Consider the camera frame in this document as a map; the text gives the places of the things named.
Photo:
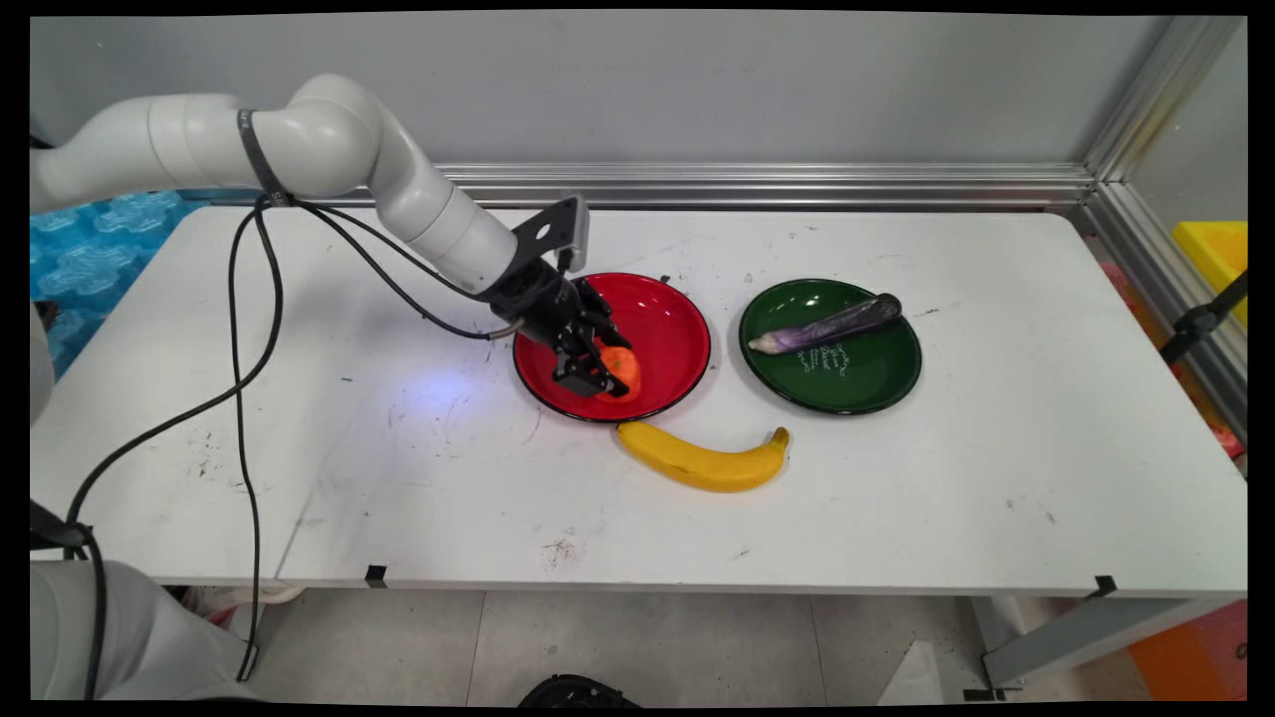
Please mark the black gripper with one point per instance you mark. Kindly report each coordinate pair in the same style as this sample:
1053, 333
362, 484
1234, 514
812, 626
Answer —
543, 304

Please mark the black tape marker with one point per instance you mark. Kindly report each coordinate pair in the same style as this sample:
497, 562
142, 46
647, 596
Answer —
376, 575
1104, 586

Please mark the aluminium frame post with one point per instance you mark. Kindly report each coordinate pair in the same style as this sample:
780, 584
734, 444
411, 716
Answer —
1155, 100

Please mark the orange box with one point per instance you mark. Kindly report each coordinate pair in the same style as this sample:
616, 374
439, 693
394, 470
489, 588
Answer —
1195, 662

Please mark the short aluminium frame rail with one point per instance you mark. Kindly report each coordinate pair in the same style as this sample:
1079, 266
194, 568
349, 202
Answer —
1155, 269

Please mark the red floor object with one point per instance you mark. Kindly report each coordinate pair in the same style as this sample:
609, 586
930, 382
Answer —
1227, 440

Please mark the dark green plate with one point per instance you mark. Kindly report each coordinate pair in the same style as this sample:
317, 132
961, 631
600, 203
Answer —
867, 383

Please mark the purple toy eggplant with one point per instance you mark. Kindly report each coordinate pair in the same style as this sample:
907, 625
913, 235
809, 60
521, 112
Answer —
827, 327

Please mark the yellow toy banana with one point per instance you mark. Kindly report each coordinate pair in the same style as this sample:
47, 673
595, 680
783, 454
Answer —
697, 466

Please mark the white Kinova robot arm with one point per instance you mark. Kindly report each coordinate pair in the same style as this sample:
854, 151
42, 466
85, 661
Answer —
329, 139

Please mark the long aluminium frame rail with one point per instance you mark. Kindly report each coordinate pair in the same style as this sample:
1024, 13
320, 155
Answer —
797, 184

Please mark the red plate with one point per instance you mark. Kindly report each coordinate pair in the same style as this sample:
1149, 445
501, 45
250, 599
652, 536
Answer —
667, 329

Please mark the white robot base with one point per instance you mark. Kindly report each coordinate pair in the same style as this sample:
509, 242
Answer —
110, 637

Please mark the orange toy tangerine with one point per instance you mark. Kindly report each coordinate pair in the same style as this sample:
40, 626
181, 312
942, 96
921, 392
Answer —
626, 370

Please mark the yellow plastic bin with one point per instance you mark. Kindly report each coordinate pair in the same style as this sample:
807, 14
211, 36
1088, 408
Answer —
1217, 254

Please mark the grey table leg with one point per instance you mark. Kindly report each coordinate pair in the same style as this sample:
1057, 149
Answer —
1086, 632

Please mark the black round floor object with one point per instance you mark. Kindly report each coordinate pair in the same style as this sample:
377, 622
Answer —
576, 690

